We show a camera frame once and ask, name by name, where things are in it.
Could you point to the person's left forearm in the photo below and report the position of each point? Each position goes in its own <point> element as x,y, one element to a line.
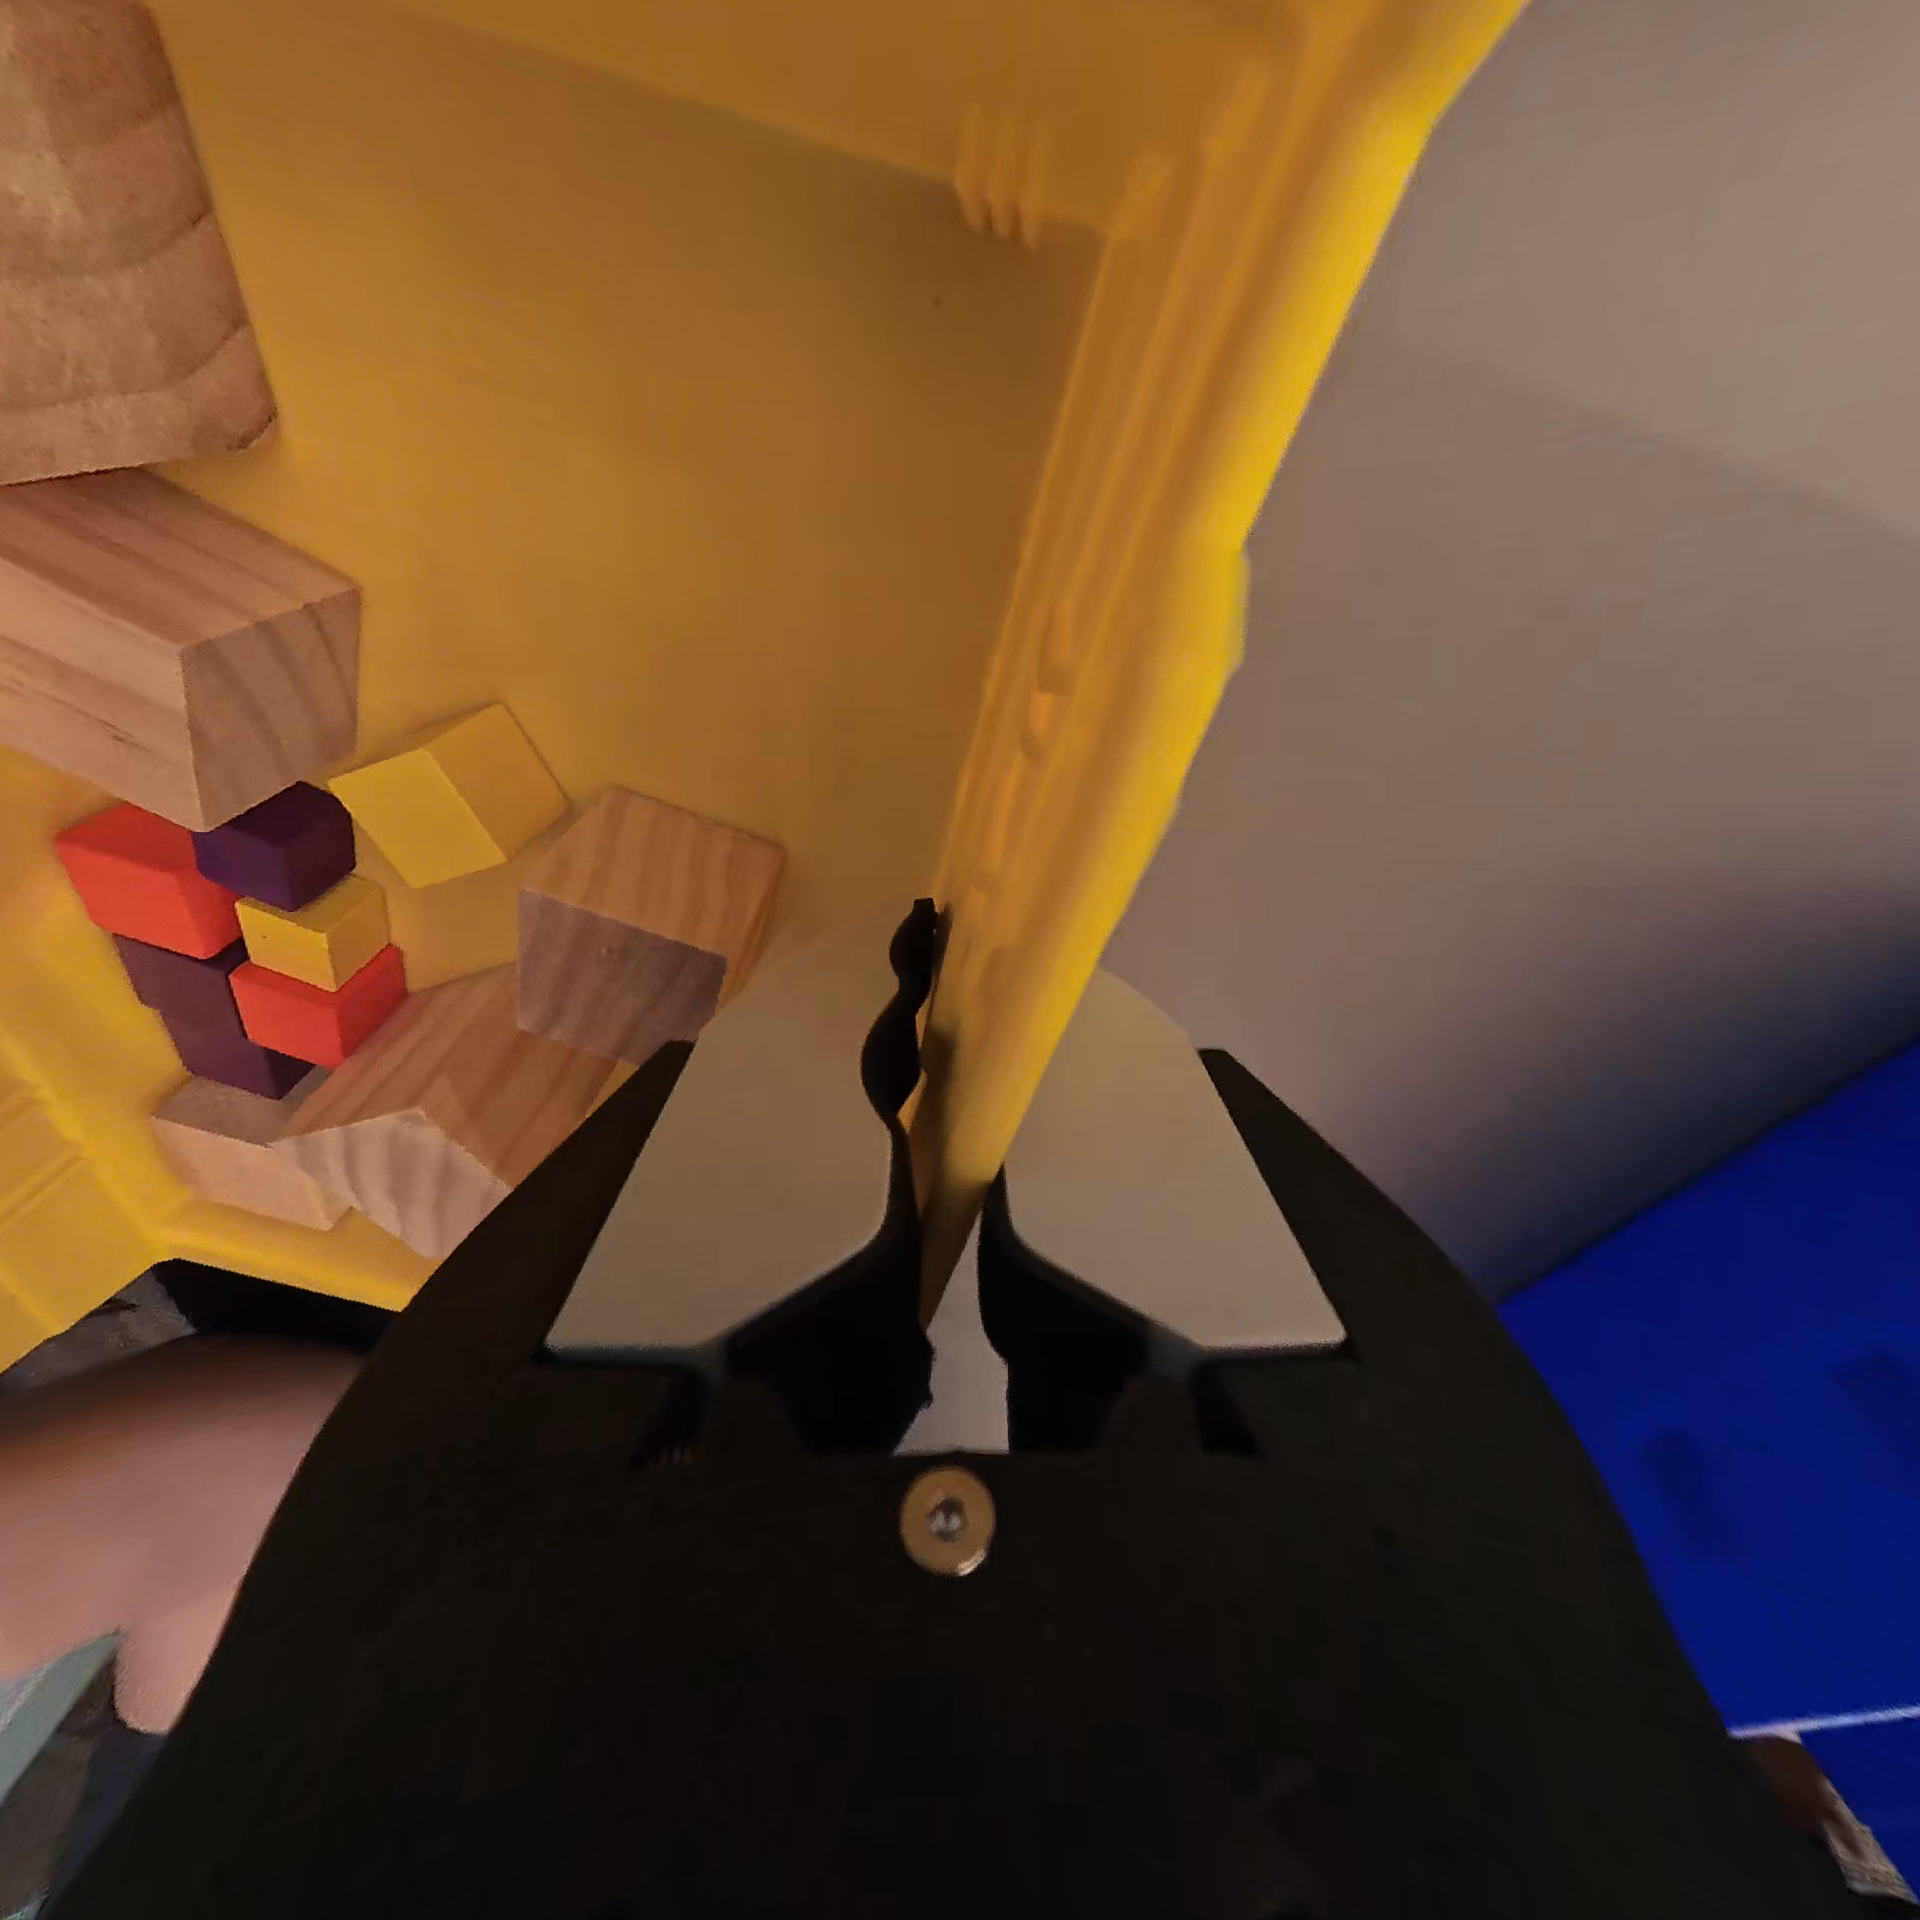
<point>135,1500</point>

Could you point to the yellow plastic box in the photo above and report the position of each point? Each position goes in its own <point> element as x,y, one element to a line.
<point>675,452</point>

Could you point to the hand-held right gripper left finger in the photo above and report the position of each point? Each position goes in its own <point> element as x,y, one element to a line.
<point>722,1201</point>

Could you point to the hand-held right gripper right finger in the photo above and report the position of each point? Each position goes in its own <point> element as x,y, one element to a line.
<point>1186,1201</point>

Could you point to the pile of wooden cubes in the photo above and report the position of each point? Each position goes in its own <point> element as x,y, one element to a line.
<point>166,646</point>

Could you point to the blue plastic box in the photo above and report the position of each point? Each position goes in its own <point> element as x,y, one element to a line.
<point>1725,1425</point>

